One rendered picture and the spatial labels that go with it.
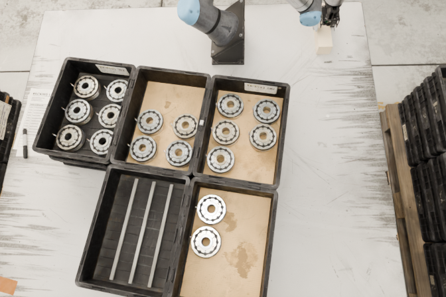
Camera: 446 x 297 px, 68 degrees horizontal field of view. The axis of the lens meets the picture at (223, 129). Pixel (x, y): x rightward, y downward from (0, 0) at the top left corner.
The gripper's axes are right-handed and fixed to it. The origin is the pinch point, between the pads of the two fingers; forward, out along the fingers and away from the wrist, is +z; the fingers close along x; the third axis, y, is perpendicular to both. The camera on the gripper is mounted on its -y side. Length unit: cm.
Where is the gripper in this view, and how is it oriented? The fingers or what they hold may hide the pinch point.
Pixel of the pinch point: (322, 26)
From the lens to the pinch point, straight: 165.7
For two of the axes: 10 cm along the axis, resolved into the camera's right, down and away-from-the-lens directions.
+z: 0.6, 3.3, 9.4
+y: -0.1, 9.4, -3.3
